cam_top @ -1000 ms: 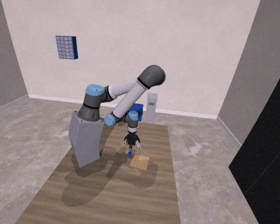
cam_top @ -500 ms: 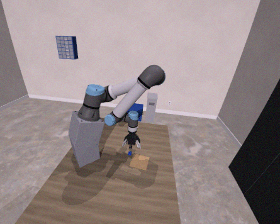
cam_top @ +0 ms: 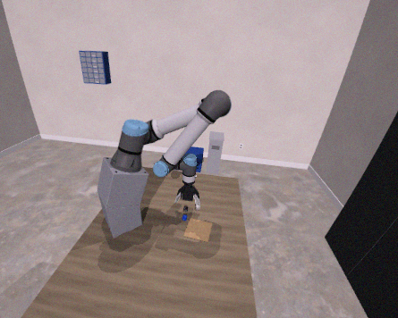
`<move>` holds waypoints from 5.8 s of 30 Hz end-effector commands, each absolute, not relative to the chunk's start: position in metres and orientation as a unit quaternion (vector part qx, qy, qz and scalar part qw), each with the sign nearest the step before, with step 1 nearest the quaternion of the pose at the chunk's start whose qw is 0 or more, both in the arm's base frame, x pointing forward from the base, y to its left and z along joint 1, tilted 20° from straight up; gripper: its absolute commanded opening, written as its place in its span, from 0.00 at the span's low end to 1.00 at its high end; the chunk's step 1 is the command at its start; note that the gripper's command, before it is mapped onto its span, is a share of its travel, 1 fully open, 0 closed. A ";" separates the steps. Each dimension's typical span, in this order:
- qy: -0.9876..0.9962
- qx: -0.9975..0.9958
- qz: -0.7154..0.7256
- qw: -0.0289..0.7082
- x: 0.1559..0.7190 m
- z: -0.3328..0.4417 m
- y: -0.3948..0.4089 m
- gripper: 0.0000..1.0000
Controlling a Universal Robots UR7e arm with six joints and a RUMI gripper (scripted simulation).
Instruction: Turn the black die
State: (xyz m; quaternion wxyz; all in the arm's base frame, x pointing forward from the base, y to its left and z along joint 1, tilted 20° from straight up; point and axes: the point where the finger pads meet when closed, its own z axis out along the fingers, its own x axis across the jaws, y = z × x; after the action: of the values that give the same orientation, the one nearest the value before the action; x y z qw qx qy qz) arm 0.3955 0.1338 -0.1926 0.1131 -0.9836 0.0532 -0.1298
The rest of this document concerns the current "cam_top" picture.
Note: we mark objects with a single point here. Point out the tan flat mat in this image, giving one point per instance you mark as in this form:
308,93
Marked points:
197,229

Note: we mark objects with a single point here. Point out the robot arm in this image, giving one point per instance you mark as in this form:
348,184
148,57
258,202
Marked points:
135,134

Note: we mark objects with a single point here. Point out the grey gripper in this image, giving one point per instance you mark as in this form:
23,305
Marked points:
187,194

